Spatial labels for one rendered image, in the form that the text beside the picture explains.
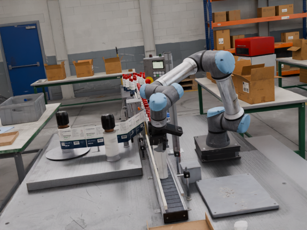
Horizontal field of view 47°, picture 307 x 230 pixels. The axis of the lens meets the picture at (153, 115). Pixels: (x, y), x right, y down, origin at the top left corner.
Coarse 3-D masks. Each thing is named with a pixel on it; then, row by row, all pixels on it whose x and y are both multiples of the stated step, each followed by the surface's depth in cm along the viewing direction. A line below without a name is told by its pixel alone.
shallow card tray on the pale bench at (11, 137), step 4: (8, 132) 336; (12, 132) 336; (16, 132) 337; (0, 136) 335; (4, 136) 334; (8, 136) 333; (12, 136) 331; (16, 136) 327; (0, 140) 323; (4, 140) 322; (8, 140) 320; (12, 140) 311; (0, 144) 304; (4, 144) 305; (8, 144) 306
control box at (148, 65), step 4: (156, 56) 233; (144, 60) 228; (148, 60) 227; (152, 60) 225; (164, 60) 221; (144, 64) 229; (148, 64) 227; (152, 64) 226; (164, 64) 222; (172, 64) 229; (144, 68) 230; (148, 68) 228; (152, 68) 227; (164, 68) 223; (148, 72) 229; (152, 72) 228; (148, 76) 230; (152, 76) 228; (152, 80) 229
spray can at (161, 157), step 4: (156, 152) 183; (160, 152) 181; (164, 152) 182; (156, 156) 184; (160, 156) 182; (164, 156) 182; (160, 160) 182; (164, 160) 183; (160, 164) 183; (164, 164) 183; (160, 168) 183; (164, 168) 184; (160, 172) 184; (164, 172) 184; (160, 176) 185; (164, 176) 184
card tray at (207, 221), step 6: (186, 222) 151; (192, 222) 151; (198, 222) 150; (204, 222) 150; (210, 222) 143; (150, 228) 150; (156, 228) 149; (162, 228) 149; (168, 228) 148; (174, 228) 148; (180, 228) 147; (186, 228) 147; (192, 228) 146; (198, 228) 146; (204, 228) 145; (210, 228) 144
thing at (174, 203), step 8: (152, 152) 226; (168, 168) 198; (168, 176) 188; (168, 184) 178; (168, 192) 170; (176, 192) 169; (168, 200) 162; (176, 200) 161; (168, 208) 155; (176, 208) 154
